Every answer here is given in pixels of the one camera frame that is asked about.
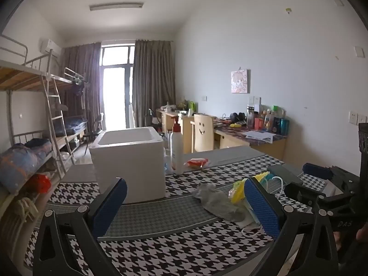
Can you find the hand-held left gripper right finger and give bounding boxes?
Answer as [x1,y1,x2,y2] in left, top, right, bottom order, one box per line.
[244,177,340,276]

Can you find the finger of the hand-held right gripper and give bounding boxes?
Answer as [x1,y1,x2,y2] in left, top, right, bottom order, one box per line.
[302,162,360,187]
[283,181,361,211]

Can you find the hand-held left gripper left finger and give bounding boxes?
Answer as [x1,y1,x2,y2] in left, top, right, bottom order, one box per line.
[32,177,128,276]

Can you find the yellow-green packet of white socks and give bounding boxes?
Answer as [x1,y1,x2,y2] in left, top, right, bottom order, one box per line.
[228,171,277,205]

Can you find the white foam box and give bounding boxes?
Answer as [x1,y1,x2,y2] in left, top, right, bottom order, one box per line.
[89,126,167,205]

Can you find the grey sock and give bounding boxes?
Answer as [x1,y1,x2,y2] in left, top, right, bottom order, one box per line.
[192,182,247,223]

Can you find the light blue face mask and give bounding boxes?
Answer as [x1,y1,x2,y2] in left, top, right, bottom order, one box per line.
[237,198,264,238]

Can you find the wooden desk patterned cover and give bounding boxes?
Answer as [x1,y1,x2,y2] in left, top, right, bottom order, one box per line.
[213,116,287,162]

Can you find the white printed papers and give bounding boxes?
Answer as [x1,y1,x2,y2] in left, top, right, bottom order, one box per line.
[244,130,275,144]

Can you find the row of toiletry bottles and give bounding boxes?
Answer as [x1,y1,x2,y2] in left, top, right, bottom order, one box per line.
[246,103,290,136]

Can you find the red plastic bag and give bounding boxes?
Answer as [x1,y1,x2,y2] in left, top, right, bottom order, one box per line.
[27,173,52,195]

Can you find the houndstooth tablecloth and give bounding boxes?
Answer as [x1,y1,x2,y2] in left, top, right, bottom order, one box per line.
[24,145,360,276]

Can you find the black folding chair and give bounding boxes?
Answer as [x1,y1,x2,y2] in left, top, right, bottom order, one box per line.
[85,113,105,145]

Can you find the red snack packet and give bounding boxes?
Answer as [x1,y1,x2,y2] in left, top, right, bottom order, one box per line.
[184,158,210,169]

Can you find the white pump bottle red cap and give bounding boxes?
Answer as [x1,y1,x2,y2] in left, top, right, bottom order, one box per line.
[170,117,184,175]

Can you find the metal bunk bed blue mattress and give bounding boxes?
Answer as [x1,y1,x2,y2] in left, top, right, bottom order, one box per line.
[47,67,89,157]

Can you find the black rounded object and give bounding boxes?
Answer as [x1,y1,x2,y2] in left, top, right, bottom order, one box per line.
[228,112,247,124]

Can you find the wooden chair smiley face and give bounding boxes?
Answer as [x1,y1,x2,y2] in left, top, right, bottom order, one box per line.
[193,114,215,153]

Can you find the blue patterned quilt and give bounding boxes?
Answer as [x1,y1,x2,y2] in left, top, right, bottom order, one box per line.
[0,138,54,194]

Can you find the metal bunk bed ladder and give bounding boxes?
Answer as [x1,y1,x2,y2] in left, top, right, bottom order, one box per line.
[42,76,69,176]

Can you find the glass balcony door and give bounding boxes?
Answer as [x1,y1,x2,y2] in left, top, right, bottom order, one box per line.
[99,44,135,131]

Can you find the dark hanging clothes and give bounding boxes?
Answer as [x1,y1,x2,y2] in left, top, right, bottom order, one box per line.
[72,78,86,96]

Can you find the brown curtain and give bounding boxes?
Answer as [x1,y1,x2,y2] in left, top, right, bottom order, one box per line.
[62,43,102,134]
[132,39,176,128]

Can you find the metal bunk bed wooden slats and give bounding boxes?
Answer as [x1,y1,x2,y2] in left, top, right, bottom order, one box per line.
[0,34,72,236]

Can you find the white air conditioner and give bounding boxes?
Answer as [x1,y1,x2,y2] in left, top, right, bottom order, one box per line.
[40,38,63,57]

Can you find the ceiling tube light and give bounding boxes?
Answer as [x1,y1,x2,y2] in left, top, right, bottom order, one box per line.
[89,2,144,12]

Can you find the wall poster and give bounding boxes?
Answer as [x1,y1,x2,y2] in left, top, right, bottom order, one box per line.
[230,69,248,94]

